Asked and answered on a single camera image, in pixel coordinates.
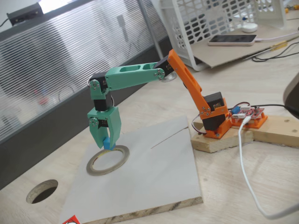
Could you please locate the brown cardboard sheet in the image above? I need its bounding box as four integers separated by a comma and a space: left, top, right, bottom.
193, 23, 299, 70

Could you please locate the blue cube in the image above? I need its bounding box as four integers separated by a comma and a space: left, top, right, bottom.
103, 137, 115, 151

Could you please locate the white USB cable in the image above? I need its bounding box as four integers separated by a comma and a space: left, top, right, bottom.
237, 116, 299, 220

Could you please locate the ribbed glass desk partition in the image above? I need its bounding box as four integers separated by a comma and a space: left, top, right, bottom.
0, 0, 175, 189

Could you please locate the white chipboard panel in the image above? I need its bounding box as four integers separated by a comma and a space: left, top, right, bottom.
57, 115, 204, 224

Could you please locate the pale pink phone cable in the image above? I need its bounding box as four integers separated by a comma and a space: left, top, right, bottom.
255, 31, 299, 43

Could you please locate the orange circuit board holder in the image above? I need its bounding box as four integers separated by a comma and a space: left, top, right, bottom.
230, 112, 268, 129

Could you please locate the black power cable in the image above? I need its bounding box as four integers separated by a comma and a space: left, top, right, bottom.
253, 103, 299, 117

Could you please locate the yellow handled screwdriver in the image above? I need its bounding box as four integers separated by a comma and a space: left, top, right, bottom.
242, 40, 290, 61

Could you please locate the black box device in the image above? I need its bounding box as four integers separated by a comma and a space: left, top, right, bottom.
6, 2, 43, 25

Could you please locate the white earbuds case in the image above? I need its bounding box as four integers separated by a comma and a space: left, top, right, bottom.
242, 23, 259, 33

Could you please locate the thin black cable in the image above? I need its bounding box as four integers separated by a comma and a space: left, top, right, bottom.
251, 35, 299, 63

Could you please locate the red controller circuit board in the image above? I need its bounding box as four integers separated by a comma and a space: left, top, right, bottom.
230, 105, 266, 119

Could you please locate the white plastic lattice basket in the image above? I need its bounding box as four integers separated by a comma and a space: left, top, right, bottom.
160, 0, 288, 72

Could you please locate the smartphone with pale case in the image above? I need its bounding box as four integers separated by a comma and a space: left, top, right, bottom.
207, 34, 257, 47

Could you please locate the long wooden plank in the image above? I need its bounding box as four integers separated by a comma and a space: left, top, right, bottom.
192, 113, 299, 149

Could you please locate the red cardboard box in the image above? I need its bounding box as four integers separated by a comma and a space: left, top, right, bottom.
62, 214, 82, 224

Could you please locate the grey tape ring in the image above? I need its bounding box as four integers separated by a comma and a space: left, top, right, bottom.
86, 144, 130, 176

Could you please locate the silver round metal disc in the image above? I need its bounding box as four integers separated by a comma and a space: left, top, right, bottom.
162, 71, 178, 84

